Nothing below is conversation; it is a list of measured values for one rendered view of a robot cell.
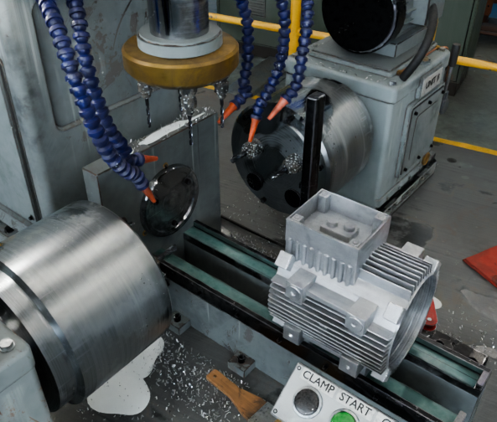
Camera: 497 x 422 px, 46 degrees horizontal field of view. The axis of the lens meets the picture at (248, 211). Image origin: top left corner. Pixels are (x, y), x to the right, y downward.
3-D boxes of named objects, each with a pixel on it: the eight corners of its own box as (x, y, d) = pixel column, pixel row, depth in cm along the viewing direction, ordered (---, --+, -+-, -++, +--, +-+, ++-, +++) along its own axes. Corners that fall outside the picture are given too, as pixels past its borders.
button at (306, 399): (292, 407, 70) (288, 406, 68) (305, 385, 70) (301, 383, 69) (313, 421, 68) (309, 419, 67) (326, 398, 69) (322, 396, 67)
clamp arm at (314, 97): (295, 220, 109) (302, 95, 94) (303, 213, 111) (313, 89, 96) (310, 228, 107) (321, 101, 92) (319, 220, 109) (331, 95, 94)
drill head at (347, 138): (205, 208, 126) (200, 102, 112) (310, 137, 152) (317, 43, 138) (300, 254, 114) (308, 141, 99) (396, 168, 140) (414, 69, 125)
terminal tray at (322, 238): (282, 256, 89) (284, 218, 84) (319, 223, 95) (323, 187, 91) (351, 290, 83) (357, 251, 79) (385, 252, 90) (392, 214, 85)
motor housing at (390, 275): (264, 341, 95) (266, 252, 84) (325, 279, 107) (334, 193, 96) (375, 404, 85) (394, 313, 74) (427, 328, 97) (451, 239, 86)
